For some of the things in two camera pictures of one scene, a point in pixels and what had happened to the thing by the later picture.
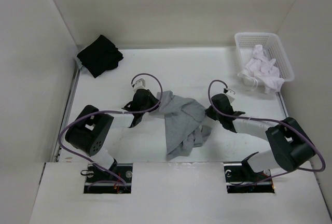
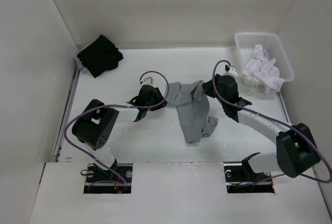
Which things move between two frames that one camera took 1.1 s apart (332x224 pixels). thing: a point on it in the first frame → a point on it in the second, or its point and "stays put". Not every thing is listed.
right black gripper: (208, 112) → (207, 87)
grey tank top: (183, 120) → (192, 101)
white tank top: (264, 71) stays put
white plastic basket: (246, 42) stays put
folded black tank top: (101, 55) stays put
